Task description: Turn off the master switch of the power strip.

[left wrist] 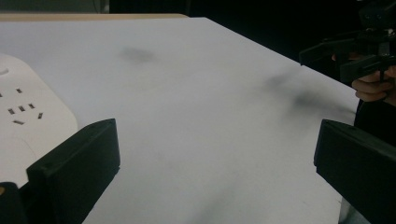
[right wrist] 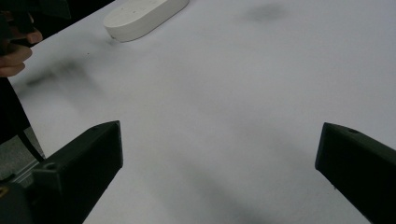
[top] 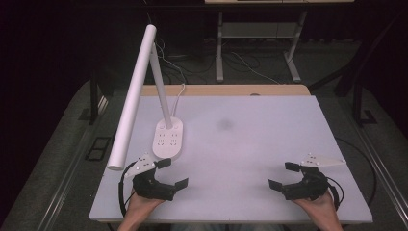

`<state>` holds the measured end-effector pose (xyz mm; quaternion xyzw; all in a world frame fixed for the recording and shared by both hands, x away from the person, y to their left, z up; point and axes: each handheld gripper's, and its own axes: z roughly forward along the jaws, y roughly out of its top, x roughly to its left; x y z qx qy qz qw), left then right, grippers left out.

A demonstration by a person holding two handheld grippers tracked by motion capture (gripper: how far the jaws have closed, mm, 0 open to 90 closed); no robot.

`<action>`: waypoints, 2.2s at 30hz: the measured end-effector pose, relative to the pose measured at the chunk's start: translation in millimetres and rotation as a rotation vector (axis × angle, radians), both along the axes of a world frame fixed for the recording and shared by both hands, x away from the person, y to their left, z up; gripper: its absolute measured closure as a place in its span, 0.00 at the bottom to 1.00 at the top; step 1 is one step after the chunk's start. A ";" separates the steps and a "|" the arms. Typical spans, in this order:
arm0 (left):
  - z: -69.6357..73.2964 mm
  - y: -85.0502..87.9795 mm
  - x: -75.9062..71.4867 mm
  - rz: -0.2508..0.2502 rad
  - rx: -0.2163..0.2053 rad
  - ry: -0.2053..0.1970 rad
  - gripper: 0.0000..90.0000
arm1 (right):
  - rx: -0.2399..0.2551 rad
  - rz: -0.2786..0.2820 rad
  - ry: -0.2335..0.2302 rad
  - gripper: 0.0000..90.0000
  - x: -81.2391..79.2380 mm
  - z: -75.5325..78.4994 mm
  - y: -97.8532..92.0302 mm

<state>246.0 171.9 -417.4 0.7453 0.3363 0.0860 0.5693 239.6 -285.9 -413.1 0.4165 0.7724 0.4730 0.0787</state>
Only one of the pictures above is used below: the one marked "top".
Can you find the wooden table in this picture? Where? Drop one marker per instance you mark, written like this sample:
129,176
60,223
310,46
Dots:
224,90

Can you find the black metal stand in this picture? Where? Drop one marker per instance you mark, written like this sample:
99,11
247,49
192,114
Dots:
94,96
359,73

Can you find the white desk lamp with sockets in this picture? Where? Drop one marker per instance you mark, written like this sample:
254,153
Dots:
131,96

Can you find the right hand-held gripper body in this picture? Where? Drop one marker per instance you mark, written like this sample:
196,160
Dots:
309,188

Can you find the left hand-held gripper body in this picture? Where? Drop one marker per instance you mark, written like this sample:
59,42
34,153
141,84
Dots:
150,187

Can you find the black floor frame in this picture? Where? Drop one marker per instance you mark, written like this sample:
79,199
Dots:
97,148

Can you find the grey metal-legged table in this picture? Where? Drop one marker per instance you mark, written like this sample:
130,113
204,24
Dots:
260,30

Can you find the person's left hand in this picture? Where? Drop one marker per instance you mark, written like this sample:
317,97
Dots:
139,207

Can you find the person's right hand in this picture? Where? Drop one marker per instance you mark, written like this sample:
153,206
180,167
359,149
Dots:
322,208

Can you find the white table mat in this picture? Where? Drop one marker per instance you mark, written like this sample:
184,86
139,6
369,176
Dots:
243,144

